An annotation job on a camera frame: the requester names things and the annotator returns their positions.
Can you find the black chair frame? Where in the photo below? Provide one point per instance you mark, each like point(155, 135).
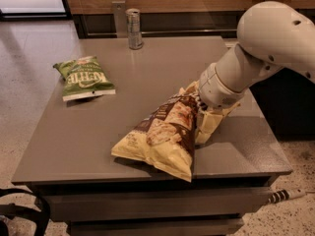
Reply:
point(39, 217)

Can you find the silver redbull can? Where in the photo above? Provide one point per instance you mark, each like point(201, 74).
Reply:
point(134, 28)

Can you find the striped cable plug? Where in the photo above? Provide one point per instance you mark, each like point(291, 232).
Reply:
point(286, 195)

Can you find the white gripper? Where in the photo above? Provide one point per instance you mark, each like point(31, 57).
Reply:
point(215, 89)

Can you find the brown chip bag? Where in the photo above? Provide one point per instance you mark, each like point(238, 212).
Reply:
point(165, 139)

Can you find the green chip bag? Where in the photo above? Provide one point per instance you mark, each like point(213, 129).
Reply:
point(83, 78)

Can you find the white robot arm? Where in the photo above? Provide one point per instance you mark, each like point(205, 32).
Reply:
point(271, 36)

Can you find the left metal bracket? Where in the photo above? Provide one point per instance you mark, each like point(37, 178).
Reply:
point(118, 10)

